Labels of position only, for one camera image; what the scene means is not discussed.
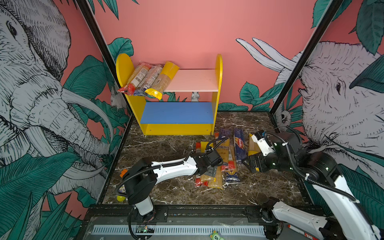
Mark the blue yellow crest spaghetti bag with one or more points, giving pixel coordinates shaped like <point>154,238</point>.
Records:
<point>232,177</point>

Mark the yellow Pastatime spaghetti bag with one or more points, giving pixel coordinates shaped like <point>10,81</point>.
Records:
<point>253,147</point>

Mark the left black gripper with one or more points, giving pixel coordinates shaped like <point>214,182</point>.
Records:
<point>212,172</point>

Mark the green white sticker tag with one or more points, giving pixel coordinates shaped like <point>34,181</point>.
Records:
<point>216,236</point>

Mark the yellow shelf pink blue boards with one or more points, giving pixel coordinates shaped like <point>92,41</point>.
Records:
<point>180,117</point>

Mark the red-ended labelled spaghetti bag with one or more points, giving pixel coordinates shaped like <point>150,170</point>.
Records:
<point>232,161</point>

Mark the blue yellow-ended spaghetti bag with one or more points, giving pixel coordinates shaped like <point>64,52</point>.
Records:
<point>148,80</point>

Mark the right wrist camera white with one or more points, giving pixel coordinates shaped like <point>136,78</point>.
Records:
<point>262,144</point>

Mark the orange toy brick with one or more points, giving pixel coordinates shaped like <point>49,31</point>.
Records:
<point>123,172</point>

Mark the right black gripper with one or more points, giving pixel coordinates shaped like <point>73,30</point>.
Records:
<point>259,158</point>

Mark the Ankara spaghetti bag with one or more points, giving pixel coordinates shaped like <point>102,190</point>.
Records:
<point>224,148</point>

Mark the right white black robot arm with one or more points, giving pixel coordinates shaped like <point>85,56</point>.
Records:
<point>349,221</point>

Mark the small colourful card box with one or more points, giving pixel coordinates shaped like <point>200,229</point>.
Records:
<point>122,189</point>

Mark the yellow green egg toy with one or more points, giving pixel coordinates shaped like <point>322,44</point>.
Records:
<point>121,198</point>

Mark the blue Barilla spaghetti box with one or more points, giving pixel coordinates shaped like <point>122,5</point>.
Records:
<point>239,141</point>

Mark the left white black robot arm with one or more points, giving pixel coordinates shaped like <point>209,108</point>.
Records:
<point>138,182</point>

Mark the white perforated vent strip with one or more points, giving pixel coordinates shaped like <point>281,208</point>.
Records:
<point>162,230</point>

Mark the yellow-topped spaghetti bag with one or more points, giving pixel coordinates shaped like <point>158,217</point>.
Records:
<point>163,80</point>
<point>213,178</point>

